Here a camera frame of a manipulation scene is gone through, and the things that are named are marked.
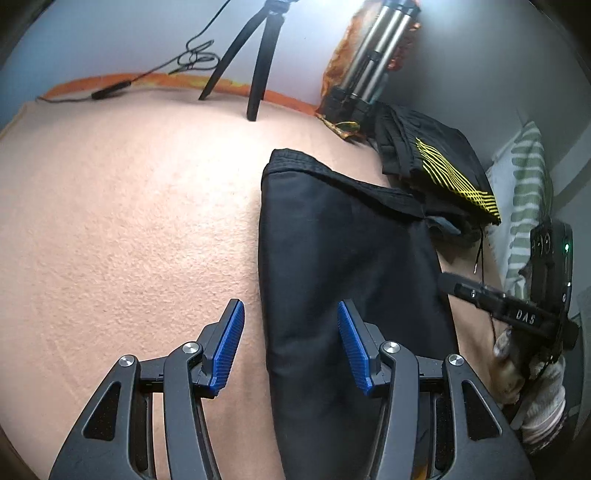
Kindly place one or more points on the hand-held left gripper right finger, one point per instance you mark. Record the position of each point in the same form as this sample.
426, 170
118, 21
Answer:
353, 350

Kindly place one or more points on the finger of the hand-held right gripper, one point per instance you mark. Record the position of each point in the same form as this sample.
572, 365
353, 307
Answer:
466, 288

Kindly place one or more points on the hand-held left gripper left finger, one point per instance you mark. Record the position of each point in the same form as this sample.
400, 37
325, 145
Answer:
226, 350

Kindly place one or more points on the black pants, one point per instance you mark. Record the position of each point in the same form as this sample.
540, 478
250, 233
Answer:
346, 249

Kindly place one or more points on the person's right forearm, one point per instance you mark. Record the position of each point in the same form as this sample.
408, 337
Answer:
545, 399

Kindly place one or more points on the person's right hand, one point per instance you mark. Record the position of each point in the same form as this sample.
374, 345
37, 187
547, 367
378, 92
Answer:
508, 374

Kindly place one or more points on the white green patterned pillow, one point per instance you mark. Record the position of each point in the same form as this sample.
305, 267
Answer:
526, 194

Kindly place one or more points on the black yellow-striped folded garment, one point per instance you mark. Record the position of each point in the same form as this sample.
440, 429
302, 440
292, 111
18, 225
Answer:
443, 161

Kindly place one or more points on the tan blanket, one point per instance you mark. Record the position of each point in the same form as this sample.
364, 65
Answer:
129, 221

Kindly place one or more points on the silver folded tripod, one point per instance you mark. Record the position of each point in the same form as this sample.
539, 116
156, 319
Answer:
374, 60

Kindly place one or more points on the orange patterned cloth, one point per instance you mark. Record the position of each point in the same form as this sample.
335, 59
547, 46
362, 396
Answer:
339, 50

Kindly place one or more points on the orange patterned bedsheet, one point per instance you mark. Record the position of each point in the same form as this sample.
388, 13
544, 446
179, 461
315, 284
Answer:
152, 81

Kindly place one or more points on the small black tripod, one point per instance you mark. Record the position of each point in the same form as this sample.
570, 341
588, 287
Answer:
258, 69

